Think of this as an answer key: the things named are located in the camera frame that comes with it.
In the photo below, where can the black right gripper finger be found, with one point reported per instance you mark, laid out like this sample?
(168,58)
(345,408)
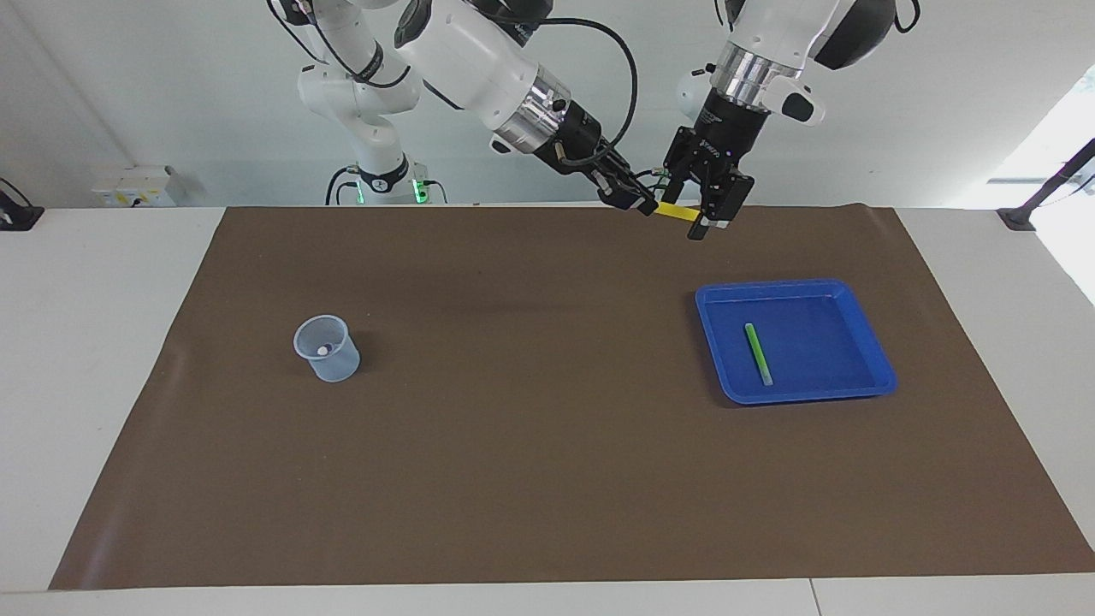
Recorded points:
(629,169)
(629,192)

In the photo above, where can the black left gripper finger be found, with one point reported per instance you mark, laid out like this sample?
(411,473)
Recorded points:
(674,180)
(723,201)

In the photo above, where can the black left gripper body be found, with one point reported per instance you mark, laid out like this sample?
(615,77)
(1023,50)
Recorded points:
(723,137)

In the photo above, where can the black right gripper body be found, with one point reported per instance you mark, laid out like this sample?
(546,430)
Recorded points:
(582,141)

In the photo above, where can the yellow pen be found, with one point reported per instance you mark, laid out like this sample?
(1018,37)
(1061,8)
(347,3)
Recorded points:
(680,212)

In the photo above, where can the green pen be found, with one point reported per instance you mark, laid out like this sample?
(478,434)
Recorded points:
(758,352)

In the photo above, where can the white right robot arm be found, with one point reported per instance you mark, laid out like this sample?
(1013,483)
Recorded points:
(470,51)

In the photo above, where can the blue plastic tray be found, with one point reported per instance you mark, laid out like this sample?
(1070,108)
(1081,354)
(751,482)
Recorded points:
(821,351)

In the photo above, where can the black clamped stand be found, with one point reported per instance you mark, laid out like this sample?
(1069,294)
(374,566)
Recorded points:
(1018,218)

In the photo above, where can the brown table mat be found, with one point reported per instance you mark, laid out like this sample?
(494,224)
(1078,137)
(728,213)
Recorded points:
(547,479)

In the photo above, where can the translucent plastic cup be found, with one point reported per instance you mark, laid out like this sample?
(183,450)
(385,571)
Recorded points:
(335,370)

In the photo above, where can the black table clamp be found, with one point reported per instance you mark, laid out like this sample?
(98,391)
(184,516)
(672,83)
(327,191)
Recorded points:
(17,218)

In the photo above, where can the white wall socket box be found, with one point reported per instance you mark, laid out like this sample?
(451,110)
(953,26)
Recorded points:
(133,186)

